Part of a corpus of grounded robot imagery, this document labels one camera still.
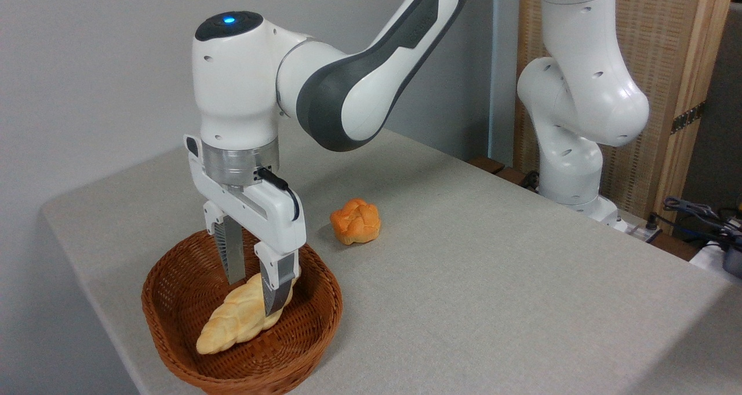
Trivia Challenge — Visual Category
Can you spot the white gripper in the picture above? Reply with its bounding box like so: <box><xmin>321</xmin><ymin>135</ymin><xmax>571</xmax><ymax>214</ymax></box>
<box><xmin>184</xmin><ymin>134</ymin><xmax>307</xmax><ymax>318</ymax></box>

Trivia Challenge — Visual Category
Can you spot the long braided bread loaf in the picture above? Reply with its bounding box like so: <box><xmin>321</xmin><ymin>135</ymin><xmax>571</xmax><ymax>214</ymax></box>
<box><xmin>195</xmin><ymin>271</ymin><xmax>301</xmax><ymax>356</ymax></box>

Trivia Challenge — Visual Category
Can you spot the round orange bread bun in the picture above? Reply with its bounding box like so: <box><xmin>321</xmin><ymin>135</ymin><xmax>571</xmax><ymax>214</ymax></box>
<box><xmin>330</xmin><ymin>198</ymin><xmax>382</xmax><ymax>245</ymax></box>

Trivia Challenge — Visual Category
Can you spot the brown wicker basket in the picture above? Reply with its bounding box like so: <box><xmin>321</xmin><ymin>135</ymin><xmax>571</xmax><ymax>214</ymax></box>
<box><xmin>141</xmin><ymin>228</ymin><xmax>343</xmax><ymax>395</ymax></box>

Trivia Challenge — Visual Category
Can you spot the dark wooden base board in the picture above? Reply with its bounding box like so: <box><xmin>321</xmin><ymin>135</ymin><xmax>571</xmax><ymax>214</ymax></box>
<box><xmin>467</xmin><ymin>155</ymin><xmax>541</xmax><ymax>194</ymax></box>

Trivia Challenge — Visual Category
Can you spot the metal hinge on panel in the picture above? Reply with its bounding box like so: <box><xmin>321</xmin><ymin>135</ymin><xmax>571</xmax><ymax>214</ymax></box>
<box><xmin>671</xmin><ymin>101</ymin><xmax>707</xmax><ymax>135</ymax></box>

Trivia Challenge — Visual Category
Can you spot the wooden woven screen panel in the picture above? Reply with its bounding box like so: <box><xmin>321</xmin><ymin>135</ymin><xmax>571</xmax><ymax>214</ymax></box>
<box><xmin>513</xmin><ymin>0</ymin><xmax>737</xmax><ymax>237</ymax></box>

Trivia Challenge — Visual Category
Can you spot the grey-blue round object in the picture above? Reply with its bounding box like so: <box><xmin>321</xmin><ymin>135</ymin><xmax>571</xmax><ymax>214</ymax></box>
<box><xmin>721</xmin><ymin>243</ymin><xmax>742</xmax><ymax>279</ymax></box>

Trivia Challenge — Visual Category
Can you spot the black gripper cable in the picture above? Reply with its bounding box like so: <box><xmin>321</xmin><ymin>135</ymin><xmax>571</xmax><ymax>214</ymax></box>
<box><xmin>257</xmin><ymin>167</ymin><xmax>301</xmax><ymax>222</ymax></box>

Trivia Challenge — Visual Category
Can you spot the bundle of dark cables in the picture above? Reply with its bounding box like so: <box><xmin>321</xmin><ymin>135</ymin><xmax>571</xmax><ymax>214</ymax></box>
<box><xmin>663</xmin><ymin>195</ymin><xmax>742</xmax><ymax>251</ymax></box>

